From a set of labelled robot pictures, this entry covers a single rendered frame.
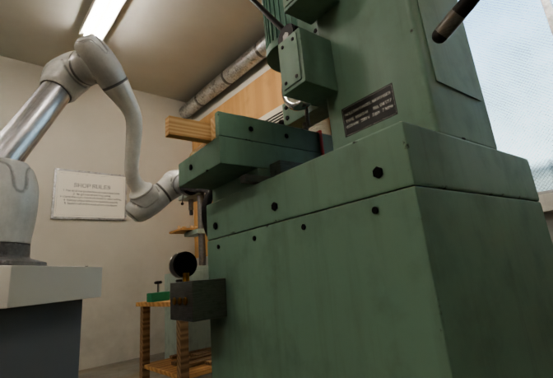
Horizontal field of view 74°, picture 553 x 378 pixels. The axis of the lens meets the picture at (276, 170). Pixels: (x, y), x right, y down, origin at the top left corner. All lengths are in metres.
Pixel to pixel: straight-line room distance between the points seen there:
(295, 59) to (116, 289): 3.31
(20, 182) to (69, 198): 2.69
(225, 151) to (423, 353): 0.49
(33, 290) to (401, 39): 0.89
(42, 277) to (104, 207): 2.88
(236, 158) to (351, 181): 0.29
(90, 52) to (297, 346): 1.16
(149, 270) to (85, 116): 1.64
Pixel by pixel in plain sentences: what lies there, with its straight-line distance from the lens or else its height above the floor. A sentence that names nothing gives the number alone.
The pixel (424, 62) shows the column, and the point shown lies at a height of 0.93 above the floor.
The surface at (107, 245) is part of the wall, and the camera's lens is 3.82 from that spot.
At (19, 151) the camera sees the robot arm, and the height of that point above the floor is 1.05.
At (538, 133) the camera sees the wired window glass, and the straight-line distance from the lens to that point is 2.14.
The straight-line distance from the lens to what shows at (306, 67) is 0.72.
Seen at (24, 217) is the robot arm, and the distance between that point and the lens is 1.10.
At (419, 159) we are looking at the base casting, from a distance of 0.52.
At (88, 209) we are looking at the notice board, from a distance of 3.80.
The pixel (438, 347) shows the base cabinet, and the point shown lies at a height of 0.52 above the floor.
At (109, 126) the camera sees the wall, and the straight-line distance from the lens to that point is 4.11.
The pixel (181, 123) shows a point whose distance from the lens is 0.77.
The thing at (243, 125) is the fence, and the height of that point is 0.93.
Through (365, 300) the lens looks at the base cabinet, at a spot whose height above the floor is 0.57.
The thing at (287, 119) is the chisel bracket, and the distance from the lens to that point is 0.99.
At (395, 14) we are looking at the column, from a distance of 0.73.
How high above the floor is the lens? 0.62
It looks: 16 degrees up
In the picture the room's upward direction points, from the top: 5 degrees counter-clockwise
